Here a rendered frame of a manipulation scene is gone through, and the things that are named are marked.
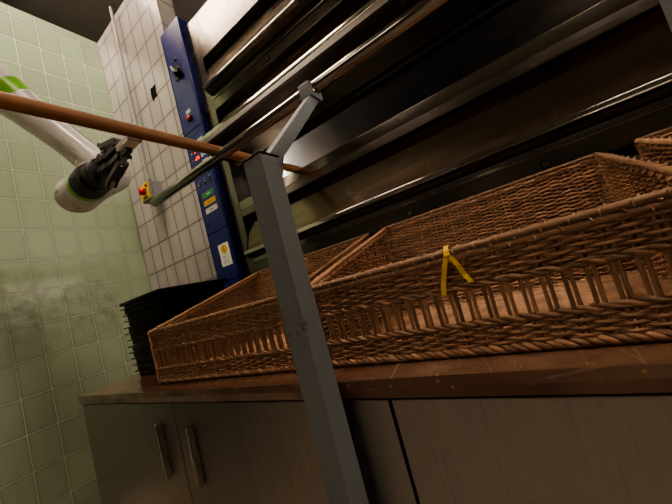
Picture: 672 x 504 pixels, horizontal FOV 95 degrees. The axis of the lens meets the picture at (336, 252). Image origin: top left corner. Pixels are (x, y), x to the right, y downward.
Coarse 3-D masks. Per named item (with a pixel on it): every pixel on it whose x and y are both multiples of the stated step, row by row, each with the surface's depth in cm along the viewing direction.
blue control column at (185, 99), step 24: (168, 48) 152; (168, 72) 154; (192, 72) 146; (192, 96) 145; (192, 120) 146; (192, 168) 149; (216, 168) 142; (216, 216) 142; (216, 240) 143; (216, 264) 144; (240, 264) 138; (240, 288) 136
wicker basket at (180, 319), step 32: (320, 256) 111; (256, 288) 127; (192, 320) 77; (224, 320) 71; (256, 320) 65; (160, 352) 90; (192, 352) 79; (224, 352) 72; (256, 352) 67; (288, 352) 62
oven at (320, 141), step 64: (320, 0) 108; (512, 0) 86; (576, 0) 91; (640, 0) 66; (256, 64) 126; (448, 64) 105; (320, 128) 125; (640, 128) 67; (448, 192) 90; (256, 256) 138
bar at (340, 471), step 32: (448, 0) 53; (384, 32) 58; (352, 64) 63; (320, 96) 70; (256, 128) 78; (288, 128) 57; (256, 160) 47; (256, 192) 48; (288, 224) 48; (288, 256) 46; (288, 288) 46; (288, 320) 46; (320, 320) 48; (320, 352) 46; (320, 384) 44; (320, 416) 44; (320, 448) 44; (352, 448) 46; (352, 480) 44
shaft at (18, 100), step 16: (0, 96) 53; (16, 96) 55; (32, 112) 57; (48, 112) 58; (64, 112) 60; (80, 112) 62; (96, 128) 65; (112, 128) 67; (128, 128) 70; (144, 128) 73; (176, 144) 80; (192, 144) 83; (208, 144) 87; (240, 160) 98
